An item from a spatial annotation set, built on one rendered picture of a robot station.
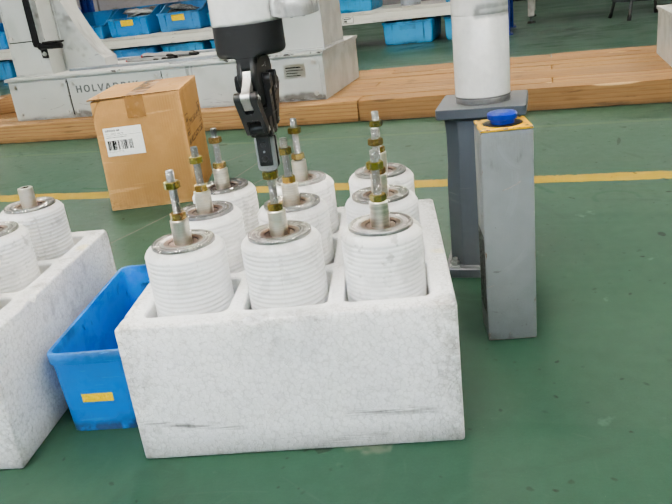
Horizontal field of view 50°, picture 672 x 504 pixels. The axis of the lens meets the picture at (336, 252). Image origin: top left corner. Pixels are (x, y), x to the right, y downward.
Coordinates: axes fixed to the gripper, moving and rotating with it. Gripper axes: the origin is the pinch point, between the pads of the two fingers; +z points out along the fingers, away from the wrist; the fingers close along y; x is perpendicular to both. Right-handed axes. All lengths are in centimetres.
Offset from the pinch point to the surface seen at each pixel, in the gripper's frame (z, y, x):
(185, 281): 12.9, 5.4, -10.7
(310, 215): 10.5, -8.0, 2.3
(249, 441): 33.1, 8.1, -5.9
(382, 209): 7.8, 0.5, 12.3
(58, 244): 15.3, -18.7, -39.2
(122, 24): -3, -498, -221
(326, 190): 11.1, -21.0, 2.7
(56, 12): -18, -236, -140
